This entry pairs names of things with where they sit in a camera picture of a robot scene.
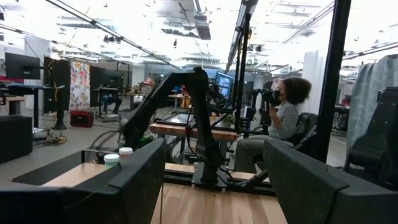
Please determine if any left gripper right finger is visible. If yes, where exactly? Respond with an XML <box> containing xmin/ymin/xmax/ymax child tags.
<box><xmin>263</xmin><ymin>138</ymin><xmax>398</xmax><ymax>224</ymax></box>

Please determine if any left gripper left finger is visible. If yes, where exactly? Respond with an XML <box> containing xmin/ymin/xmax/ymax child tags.
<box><xmin>0</xmin><ymin>138</ymin><xmax>168</xmax><ymax>224</ymax></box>

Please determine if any pink medicine bottle white cap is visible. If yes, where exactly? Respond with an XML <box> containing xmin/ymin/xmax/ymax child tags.
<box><xmin>118</xmin><ymin>146</ymin><xmax>134</xmax><ymax>160</ymax></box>

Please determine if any black monitor on arm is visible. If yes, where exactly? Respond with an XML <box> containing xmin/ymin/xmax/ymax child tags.
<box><xmin>4</xmin><ymin>52</ymin><xmax>42</xmax><ymax>80</ymax></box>

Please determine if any wooden workbench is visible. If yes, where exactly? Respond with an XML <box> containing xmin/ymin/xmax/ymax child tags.
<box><xmin>149</xmin><ymin>122</ymin><xmax>239</xmax><ymax>143</ymax></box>

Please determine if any person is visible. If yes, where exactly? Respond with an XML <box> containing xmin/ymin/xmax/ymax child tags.
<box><xmin>99</xmin><ymin>92</ymin><xmax>123</xmax><ymax>114</ymax></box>
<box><xmin>233</xmin><ymin>77</ymin><xmax>313</xmax><ymax>174</ymax></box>

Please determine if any black background desk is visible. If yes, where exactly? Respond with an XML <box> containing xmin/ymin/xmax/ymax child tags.
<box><xmin>92</xmin><ymin>86</ymin><xmax>125</xmax><ymax>119</ymax></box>

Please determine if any red case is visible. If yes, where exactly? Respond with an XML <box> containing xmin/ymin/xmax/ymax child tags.
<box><xmin>69</xmin><ymin>110</ymin><xmax>95</xmax><ymax>128</ymax></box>

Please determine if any bright floral cloth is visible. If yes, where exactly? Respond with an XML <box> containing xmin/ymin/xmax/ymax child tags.
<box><xmin>68</xmin><ymin>61</ymin><xmax>91</xmax><ymax>111</ymax></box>

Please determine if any black office chair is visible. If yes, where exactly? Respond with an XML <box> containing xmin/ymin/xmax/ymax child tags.
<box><xmin>292</xmin><ymin>111</ymin><xmax>320</xmax><ymax>156</ymax></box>

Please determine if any black standing panel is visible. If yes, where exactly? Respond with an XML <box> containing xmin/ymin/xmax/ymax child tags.
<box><xmin>42</xmin><ymin>56</ymin><xmax>72</xmax><ymax>131</ymax></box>

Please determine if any small green plant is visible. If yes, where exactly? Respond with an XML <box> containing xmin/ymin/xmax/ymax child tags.
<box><xmin>222</xmin><ymin>113</ymin><xmax>236</xmax><ymax>126</ymax></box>

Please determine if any monitor blue screen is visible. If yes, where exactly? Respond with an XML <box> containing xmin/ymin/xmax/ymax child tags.
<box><xmin>214</xmin><ymin>71</ymin><xmax>234</xmax><ymax>99</ymax></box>

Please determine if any black background equipment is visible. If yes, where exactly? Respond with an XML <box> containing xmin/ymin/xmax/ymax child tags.
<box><xmin>248</xmin><ymin>88</ymin><xmax>282</xmax><ymax>136</ymax></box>

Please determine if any blue top desk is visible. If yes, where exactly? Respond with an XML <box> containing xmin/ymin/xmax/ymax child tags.
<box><xmin>0</xmin><ymin>82</ymin><xmax>53</xmax><ymax>128</ymax></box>

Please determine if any black stand pole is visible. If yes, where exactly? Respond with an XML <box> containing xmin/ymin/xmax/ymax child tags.
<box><xmin>232</xmin><ymin>12</ymin><xmax>253</xmax><ymax>135</ymax></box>

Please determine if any black box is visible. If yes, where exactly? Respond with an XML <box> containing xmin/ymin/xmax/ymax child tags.
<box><xmin>0</xmin><ymin>114</ymin><xmax>34</xmax><ymax>165</ymax></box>

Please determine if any grey blue curtain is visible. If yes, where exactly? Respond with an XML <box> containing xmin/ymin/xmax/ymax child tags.
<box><xmin>346</xmin><ymin>54</ymin><xmax>398</xmax><ymax>150</ymax></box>

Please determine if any white curtain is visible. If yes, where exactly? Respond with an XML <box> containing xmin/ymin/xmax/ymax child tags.
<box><xmin>300</xmin><ymin>49</ymin><xmax>327</xmax><ymax>116</ymax></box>

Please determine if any yellow floor cable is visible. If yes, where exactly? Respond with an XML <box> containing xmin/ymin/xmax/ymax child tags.
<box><xmin>43</xmin><ymin>129</ymin><xmax>68</xmax><ymax>146</ymax></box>

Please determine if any black rig frame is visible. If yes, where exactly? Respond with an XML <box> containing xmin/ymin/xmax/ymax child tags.
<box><xmin>313</xmin><ymin>0</ymin><xmax>353</xmax><ymax>164</ymax></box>

